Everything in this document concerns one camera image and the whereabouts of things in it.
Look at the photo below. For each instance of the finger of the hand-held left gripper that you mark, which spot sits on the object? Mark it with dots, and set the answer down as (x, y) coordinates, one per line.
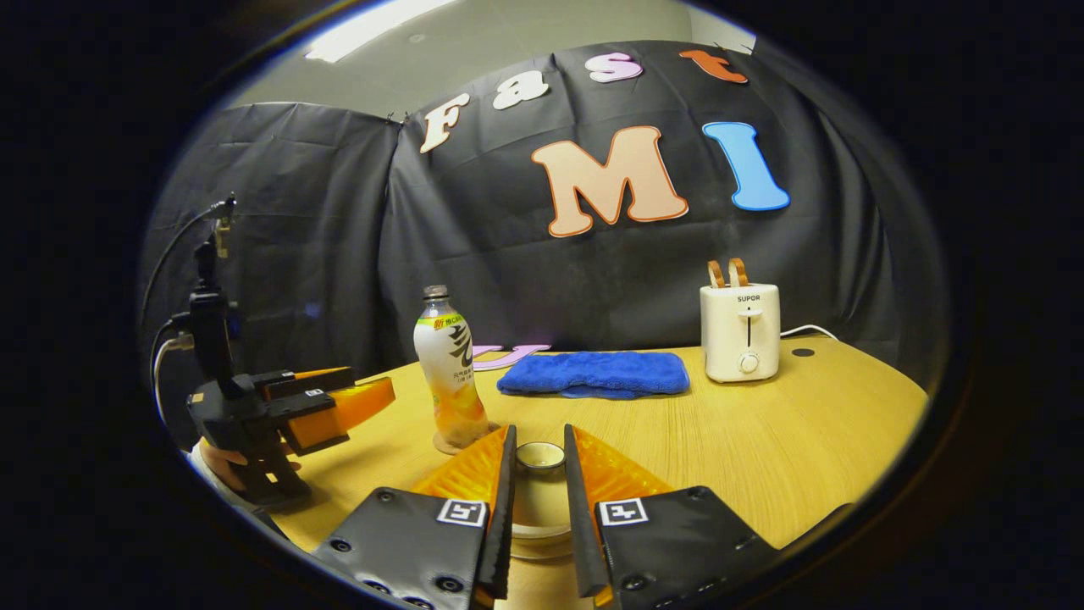
(347, 407)
(318, 379)

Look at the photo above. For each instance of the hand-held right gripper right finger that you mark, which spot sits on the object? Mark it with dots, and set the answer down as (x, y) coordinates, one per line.
(580, 517)

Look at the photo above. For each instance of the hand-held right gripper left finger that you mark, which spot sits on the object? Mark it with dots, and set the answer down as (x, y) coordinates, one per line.
(506, 508)

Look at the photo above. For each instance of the cream teacup lid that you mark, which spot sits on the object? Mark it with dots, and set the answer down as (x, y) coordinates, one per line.
(540, 500)

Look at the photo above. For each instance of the cream teacup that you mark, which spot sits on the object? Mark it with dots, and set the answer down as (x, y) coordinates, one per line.
(542, 546)

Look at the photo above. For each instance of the white labelled water bottle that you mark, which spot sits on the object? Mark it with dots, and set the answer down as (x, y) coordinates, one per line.
(449, 373)

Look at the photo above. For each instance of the blue towel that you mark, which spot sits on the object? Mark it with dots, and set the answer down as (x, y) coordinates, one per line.
(593, 373)

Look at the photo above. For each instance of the black backdrop cloth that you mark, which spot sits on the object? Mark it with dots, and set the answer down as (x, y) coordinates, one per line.
(508, 271)

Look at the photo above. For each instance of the white toaster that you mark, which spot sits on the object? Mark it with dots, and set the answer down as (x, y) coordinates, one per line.
(739, 335)

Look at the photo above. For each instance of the toast slice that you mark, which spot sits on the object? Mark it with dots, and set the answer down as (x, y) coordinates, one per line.
(717, 274)
(739, 271)

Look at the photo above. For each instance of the ceiling light panel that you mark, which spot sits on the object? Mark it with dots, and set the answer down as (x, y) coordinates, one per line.
(377, 30)

